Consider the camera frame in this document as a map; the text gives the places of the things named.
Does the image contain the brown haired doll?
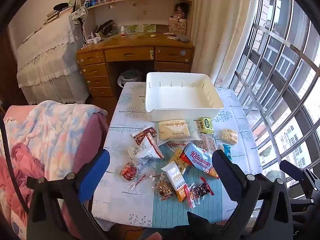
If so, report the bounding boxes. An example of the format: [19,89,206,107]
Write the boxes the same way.
[172,2,189,20]

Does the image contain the wooden desk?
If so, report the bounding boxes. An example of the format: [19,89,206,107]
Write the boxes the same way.
[76,31,195,98]

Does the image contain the wooden bookshelf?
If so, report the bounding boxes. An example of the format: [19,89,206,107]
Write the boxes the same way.
[79,0,194,34]

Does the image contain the small cardboard box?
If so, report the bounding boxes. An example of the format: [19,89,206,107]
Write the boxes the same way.
[169,17,187,36]

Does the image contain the pink sofa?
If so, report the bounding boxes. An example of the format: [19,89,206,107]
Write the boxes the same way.
[0,105,109,240]

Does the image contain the blue red biscuit pack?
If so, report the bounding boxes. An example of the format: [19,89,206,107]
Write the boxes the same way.
[180,142,220,180]

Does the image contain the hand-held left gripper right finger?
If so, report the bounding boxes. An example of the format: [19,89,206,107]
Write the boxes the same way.
[211,149,294,240]

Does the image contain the black cable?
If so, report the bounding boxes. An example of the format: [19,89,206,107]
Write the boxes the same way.
[0,112,30,214]

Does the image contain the clear crispy rice snack packet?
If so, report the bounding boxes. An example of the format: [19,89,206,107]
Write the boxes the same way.
[221,129,238,145]

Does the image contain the brown pastry packet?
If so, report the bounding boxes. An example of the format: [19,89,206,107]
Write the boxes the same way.
[132,126,157,146]

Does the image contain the green leaf picture cards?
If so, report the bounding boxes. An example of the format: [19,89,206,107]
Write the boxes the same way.
[126,24,157,33]

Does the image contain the metal window grille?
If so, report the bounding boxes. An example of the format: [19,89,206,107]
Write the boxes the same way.
[230,0,320,188]

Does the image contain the white packet with red stripe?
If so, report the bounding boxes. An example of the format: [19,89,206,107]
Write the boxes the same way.
[127,135,165,166]

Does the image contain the dark red date packet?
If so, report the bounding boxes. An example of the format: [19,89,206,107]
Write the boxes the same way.
[188,177,215,208]

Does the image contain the hanging floral bag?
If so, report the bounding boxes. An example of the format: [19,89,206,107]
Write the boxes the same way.
[71,6,88,24]

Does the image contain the clear nut bar packet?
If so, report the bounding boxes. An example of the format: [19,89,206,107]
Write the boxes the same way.
[154,176,175,201]

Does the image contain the white plastic bin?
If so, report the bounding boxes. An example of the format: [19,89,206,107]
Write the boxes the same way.
[145,72,225,122]

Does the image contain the trash bin with plastic bag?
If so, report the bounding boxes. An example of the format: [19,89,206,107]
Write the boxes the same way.
[117,69,142,88]

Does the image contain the white orange snack packet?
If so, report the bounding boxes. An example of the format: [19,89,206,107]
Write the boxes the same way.
[161,160,192,203]

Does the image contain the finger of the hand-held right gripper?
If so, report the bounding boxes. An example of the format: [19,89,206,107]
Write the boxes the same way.
[287,197,320,214]
[279,159,320,193]

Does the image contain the white power strip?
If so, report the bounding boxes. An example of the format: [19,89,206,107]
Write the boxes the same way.
[86,31,102,44]

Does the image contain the red round pastry packet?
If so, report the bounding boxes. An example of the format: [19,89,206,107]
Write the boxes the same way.
[121,162,138,181]

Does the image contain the pastel patterned blanket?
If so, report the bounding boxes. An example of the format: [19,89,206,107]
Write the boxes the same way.
[4,100,108,188]

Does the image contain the cream bread packet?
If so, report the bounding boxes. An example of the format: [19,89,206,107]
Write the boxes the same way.
[157,119,202,146]

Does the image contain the white lace bed cover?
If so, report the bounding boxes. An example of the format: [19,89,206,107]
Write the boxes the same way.
[16,11,90,105]

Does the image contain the stack of books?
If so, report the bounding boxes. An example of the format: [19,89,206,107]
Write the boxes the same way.
[44,9,73,25]

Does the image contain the clear packet with red stripes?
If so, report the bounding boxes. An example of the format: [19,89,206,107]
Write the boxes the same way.
[166,134,218,154]

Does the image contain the dark floral pencil case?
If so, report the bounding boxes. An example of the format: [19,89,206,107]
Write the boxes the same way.
[95,20,117,39]

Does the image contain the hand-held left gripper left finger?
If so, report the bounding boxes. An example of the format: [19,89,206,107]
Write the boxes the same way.
[26,149,110,240]

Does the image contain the pink fleece blanket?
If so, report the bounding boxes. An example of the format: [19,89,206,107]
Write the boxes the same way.
[0,142,45,240]

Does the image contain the green pastry packet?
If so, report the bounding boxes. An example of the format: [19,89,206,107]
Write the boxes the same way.
[201,117,215,134]

